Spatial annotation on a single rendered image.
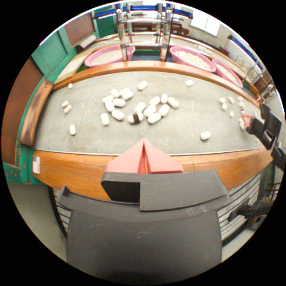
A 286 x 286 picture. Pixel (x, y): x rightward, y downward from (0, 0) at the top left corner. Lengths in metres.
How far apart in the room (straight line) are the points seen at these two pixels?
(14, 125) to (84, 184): 0.40
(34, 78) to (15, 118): 0.20
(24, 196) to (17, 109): 1.08
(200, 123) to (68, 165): 0.38
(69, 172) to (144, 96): 0.29
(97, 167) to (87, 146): 0.08
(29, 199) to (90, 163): 1.31
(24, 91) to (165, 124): 0.59
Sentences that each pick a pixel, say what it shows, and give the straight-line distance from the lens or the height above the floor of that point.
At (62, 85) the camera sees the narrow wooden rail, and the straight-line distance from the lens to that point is 0.54.
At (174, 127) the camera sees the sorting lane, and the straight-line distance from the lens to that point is 0.27.
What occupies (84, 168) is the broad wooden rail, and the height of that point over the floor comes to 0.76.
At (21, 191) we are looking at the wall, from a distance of 1.41.
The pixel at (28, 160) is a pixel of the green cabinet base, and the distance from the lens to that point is 0.51.
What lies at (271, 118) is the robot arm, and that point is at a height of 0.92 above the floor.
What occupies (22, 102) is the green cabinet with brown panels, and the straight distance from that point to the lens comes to 0.53.
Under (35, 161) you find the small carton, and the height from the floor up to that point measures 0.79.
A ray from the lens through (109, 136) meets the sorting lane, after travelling 0.26.
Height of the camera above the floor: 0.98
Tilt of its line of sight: 76 degrees down
